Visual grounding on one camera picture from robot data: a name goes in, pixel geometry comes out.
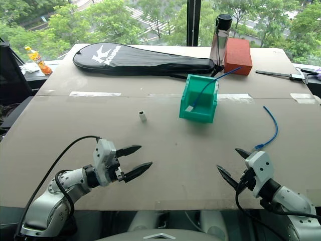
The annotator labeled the orange drink bottle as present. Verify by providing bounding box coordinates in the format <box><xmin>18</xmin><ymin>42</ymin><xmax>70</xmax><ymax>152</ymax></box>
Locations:
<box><xmin>24</xmin><ymin>45</ymin><xmax>53</xmax><ymax>76</ymax></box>

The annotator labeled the blue cable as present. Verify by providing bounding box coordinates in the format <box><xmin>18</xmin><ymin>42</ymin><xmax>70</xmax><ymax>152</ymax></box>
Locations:
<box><xmin>185</xmin><ymin>66</ymin><xmax>243</xmax><ymax>112</ymax></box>
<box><xmin>254</xmin><ymin>105</ymin><xmax>279</xmax><ymax>151</ymax></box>

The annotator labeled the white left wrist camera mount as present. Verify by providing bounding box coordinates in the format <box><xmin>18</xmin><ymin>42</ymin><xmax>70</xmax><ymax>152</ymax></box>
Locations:
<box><xmin>93</xmin><ymin>139</ymin><xmax>117</xmax><ymax>187</ymax></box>

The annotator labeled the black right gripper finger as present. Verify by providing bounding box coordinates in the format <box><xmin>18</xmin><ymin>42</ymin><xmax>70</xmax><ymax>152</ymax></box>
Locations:
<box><xmin>234</xmin><ymin>148</ymin><xmax>252</xmax><ymax>160</ymax></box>
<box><xmin>216</xmin><ymin>164</ymin><xmax>239</xmax><ymax>190</ymax></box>

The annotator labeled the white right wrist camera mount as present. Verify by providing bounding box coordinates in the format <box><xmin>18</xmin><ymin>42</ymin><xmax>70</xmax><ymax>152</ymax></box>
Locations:
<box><xmin>245</xmin><ymin>150</ymin><xmax>274</xmax><ymax>199</ymax></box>

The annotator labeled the silver robot torso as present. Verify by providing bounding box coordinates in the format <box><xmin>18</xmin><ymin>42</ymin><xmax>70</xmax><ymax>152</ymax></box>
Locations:
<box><xmin>95</xmin><ymin>210</ymin><xmax>296</xmax><ymax>241</ymax></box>

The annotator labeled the green plastic box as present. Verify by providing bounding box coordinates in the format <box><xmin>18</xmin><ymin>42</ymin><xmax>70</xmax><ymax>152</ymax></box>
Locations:
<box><xmin>179</xmin><ymin>74</ymin><xmax>219</xmax><ymax>124</ymax></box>

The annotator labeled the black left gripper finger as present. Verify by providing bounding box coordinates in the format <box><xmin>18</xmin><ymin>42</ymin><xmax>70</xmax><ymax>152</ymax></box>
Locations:
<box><xmin>122</xmin><ymin>161</ymin><xmax>153</xmax><ymax>184</ymax></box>
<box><xmin>115</xmin><ymin>145</ymin><xmax>142</xmax><ymax>159</ymax></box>

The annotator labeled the black racket cover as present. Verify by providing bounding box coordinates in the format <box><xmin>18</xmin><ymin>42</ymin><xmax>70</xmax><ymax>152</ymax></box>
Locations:
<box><xmin>72</xmin><ymin>42</ymin><xmax>216</xmax><ymax>77</ymax></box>

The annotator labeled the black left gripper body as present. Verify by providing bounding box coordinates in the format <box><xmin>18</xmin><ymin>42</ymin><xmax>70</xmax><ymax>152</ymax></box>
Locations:
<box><xmin>107</xmin><ymin>153</ymin><xmax>126</xmax><ymax>183</ymax></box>

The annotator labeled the white crumpled tissue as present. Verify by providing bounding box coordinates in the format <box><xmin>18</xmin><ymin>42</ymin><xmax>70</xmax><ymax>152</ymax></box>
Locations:
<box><xmin>19</xmin><ymin>62</ymin><xmax>41</xmax><ymax>75</ymax></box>

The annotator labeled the black monitor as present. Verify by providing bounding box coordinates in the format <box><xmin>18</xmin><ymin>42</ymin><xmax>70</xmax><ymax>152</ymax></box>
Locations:
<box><xmin>0</xmin><ymin>37</ymin><xmax>34</xmax><ymax>103</ymax></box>

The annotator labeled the black window frame post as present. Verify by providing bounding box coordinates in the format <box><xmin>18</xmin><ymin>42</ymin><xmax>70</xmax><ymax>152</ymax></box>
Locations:
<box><xmin>186</xmin><ymin>0</ymin><xmax>201</xmax><ymax>47</ymax></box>

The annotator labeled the clear bottle with black lid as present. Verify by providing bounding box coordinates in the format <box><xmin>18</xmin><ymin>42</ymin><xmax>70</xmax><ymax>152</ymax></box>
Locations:
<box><xmin>209</xmin><ymin>14</ymin><xmax>233</xmax><ymax>66</ymax></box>

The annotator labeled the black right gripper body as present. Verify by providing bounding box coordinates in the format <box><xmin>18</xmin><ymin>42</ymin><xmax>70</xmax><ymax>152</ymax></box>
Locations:
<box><xmin>238</xmin><ymin>168</ymin><xmax>256</xmax><ymax>192</ymax></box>

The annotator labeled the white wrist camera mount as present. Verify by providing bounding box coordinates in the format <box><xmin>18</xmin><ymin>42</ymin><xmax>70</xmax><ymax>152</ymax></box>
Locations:
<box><xmin>93</xmin><ymin>139</ymin><xmax>117</xmax><ymax>187</ymax></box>
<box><xmin>245</xmin><ymin>150</ymin><xmax>274</xmax><ymax>199</ymax></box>

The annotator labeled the red brick block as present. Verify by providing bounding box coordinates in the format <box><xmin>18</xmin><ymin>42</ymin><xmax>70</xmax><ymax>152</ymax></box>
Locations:
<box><xmin>223</xmin><ymin>38</ymin><xmax>253</xmax><ymax>76</ymax></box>

